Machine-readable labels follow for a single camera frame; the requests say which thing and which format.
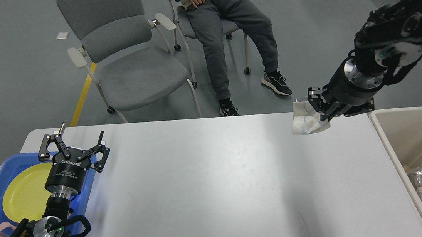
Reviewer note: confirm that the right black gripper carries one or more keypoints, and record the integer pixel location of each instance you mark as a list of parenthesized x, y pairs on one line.
[(350, 91)]

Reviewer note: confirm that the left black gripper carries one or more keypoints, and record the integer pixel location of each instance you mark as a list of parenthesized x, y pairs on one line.
[(70, 174)]

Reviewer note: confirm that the white tissue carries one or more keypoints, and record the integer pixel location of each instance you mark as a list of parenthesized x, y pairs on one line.
[(306, 120)]

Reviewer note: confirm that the yellow plate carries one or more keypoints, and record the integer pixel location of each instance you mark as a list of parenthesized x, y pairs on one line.
[(26, 196)]

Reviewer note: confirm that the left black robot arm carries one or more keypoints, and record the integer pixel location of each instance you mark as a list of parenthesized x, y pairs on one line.
[(57, 216)]

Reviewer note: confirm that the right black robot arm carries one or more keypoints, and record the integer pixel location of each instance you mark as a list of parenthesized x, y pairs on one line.
[(386, 49)]

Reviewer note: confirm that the grey office chair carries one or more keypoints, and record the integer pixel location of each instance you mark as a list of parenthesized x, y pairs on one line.
[(106, 27)]

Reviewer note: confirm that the person's wheeled chair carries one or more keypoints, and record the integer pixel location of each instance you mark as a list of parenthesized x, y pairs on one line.
[(183, 26)]

